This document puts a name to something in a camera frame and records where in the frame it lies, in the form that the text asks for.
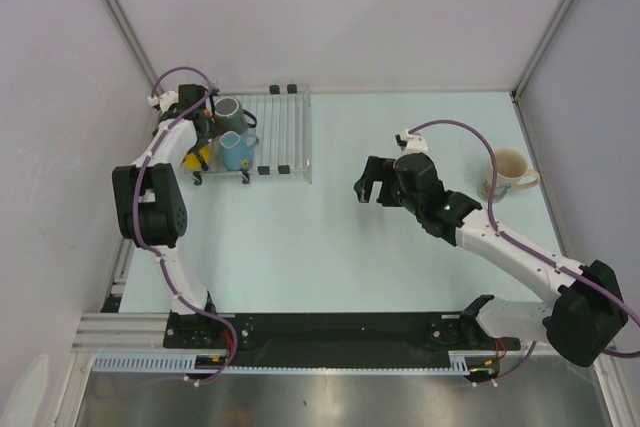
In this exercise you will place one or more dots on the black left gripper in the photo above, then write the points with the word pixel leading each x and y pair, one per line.
pixel 204 141

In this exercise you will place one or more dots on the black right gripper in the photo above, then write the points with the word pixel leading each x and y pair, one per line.
pixel 377 169

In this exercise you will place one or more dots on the clear acrylic dish rack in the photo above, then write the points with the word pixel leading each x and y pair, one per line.
pixel 281 119

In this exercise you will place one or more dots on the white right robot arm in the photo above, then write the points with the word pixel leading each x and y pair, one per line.
pixel 579 309

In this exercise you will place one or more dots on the light blue mug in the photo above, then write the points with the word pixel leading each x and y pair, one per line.
pixel 237 150

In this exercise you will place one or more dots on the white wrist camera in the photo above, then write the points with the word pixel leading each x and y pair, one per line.
pixel 411 143
pixel 164 101

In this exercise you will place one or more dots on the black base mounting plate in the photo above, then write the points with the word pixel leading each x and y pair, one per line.
pixel 400 340

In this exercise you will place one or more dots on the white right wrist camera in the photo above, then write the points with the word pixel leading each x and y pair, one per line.
pixel 411 143

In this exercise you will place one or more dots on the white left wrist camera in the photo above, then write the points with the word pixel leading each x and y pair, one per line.
pixel 164 101

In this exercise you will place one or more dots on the yellow mug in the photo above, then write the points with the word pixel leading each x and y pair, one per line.
pixel 191 161

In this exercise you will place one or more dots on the slotted cable duct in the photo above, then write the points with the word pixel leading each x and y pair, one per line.
pixel 192 364

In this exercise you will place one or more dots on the beige patterned ceramic mug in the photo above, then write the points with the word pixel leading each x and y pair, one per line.
pixel 513 173

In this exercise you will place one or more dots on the grey mug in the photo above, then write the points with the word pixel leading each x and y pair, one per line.
pixel 229 115

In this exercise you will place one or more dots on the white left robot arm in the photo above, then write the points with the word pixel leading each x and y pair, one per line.
pixel 150 208

